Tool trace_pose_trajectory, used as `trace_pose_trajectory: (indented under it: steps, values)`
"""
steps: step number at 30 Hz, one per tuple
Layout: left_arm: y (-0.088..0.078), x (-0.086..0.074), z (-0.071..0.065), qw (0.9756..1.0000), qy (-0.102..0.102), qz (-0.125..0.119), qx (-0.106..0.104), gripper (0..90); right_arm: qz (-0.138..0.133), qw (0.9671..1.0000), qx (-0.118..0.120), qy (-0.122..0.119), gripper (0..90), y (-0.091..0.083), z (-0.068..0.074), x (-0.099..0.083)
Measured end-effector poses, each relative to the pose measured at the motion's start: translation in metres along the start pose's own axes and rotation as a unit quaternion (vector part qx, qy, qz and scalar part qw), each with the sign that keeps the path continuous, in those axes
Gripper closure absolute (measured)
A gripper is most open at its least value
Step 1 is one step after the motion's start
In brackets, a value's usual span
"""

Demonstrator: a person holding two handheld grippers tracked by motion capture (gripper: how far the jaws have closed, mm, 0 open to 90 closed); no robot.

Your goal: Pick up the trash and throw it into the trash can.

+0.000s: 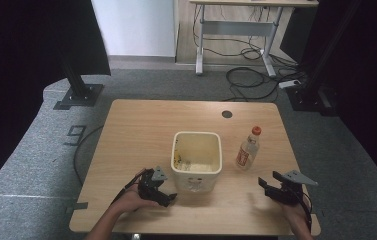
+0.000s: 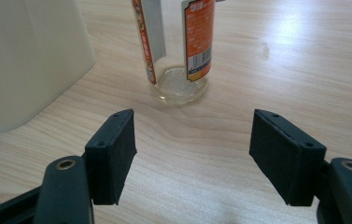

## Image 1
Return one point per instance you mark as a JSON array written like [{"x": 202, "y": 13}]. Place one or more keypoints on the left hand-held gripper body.
[{"x": 147, "y": 186}]

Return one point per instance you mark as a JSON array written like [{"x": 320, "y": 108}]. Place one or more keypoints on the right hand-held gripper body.
[{"x": 291, "y": 191}]

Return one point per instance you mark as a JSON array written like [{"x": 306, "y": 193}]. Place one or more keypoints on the cream plastic bin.
[{"x": 196, "y": 166}]

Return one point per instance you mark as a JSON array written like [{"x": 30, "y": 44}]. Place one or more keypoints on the clear plastic bottle orange cap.
[{"x": 247, "y": 151}]

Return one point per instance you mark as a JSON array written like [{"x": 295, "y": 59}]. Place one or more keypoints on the person's left hand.
[{"x": 132, "y": 201}]

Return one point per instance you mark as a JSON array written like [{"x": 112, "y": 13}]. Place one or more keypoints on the person's right hand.
[{"x": 294, "y": 215}]

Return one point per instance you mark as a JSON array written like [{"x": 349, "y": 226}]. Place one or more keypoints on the grey floor tape strip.
[{"x": 77, "y": 207}]

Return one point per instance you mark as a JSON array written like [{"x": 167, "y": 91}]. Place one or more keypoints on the black floor tape marking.
[{"x": 75, "y": 135}]

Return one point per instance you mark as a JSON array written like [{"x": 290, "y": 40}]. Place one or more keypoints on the black metal stand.
[
  {"x": 312, "y": 90},
  {"x": 77, "y": 90}
]

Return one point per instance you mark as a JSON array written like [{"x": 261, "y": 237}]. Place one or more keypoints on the white power strip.
[{"x": 289, "y": 84}]

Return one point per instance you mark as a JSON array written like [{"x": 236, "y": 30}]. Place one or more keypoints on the black curtain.
[
  {"x": 26, "y": 66},
  {"x": 376, "y": 83}
]

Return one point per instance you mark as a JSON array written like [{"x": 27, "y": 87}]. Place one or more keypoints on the grey metal frame desk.
[{"x": 239, "y": 28}]

